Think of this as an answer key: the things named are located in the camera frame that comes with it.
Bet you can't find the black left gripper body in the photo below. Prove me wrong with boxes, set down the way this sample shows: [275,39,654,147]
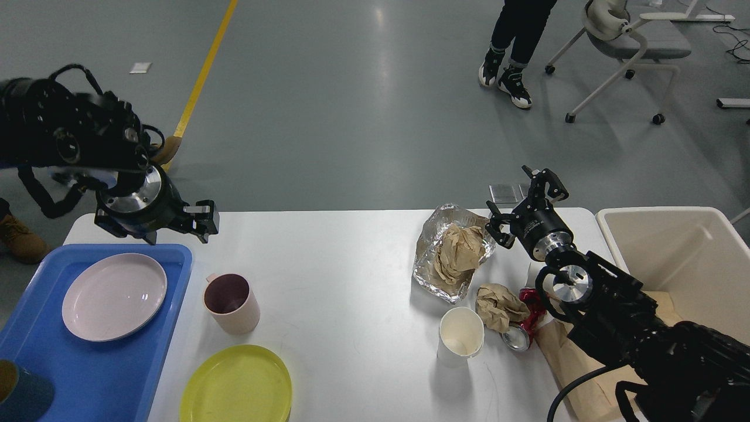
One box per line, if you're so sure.
[96,165,188,233]

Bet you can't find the white paper cup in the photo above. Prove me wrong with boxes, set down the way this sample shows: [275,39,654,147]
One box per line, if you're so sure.
[437,307,485,367]

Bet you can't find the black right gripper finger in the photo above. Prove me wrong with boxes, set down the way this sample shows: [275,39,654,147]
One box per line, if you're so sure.
[485,200,516,249]
[521,165,570,211]

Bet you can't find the crumpled brown paper ball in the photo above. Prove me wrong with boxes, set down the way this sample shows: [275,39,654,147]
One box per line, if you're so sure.
[476,283,531,333]

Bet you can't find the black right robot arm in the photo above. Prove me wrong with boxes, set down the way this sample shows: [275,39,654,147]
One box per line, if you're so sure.
[485,166,749,421]

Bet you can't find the pink mug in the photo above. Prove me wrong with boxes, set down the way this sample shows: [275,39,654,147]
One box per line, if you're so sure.
[203,274,261,335]

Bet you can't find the walking person dark trousers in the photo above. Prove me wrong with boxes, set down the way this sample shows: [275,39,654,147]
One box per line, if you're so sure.
[478,1,557,110]

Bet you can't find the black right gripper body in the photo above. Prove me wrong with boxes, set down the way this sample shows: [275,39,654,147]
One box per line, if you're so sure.
[511,204,575,262]

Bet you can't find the white desk leg base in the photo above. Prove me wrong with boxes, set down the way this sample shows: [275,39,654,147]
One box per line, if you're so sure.
[715,98,750,110]

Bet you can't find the blue plastic tray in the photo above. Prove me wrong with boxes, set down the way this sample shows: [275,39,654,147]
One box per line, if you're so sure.
[1,244,192,421]

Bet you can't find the white grey office chair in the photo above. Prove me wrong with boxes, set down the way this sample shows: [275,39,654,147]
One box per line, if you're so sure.
[544,0,693,126]

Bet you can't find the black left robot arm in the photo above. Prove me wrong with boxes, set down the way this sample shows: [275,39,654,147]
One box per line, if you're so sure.
[1,63,220,245]

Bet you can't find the brown paper bag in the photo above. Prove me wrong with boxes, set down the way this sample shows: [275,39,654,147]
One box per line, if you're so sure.
[534,291,688,421]

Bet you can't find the dark green mug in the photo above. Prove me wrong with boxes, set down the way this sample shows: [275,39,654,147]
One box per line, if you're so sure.
[1,359,54,421]

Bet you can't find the crushed red soda can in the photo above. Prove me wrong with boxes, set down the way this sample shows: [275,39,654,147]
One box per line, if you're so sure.
[499,288,547,352]

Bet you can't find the crumpled brown paper on foil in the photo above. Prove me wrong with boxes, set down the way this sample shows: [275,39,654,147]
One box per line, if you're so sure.
[433,223,486,285]

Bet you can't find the seated person in black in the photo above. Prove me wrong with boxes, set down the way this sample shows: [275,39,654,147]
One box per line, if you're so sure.
[0,198,12,222]

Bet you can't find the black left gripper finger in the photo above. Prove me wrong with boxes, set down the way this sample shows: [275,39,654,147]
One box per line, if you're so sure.
[183,200,220,244]
[94,214,157,246]

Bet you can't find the yellow plate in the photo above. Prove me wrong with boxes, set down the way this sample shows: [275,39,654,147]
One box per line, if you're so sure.
[179,345,293,421]

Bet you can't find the metal floor socket plate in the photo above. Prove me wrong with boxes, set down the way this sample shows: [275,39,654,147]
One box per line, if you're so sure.
[489,183,523,204]

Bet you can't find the beige plastic bin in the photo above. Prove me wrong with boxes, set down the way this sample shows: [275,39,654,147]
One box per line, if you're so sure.
[596,206,749,343]

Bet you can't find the tan boot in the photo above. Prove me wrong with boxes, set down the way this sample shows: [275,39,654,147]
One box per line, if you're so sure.
[1,215,52,264]
[150,136,182,166]

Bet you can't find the black cable on floor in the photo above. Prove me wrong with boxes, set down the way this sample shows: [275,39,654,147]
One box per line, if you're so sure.
[706,6,750,65]

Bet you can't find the crumpled aluminium foil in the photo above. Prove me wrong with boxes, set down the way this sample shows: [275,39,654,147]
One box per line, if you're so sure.
[412,203,497,304]

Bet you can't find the pink plate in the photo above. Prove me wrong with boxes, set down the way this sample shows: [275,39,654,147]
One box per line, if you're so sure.
[61,252,168,342]

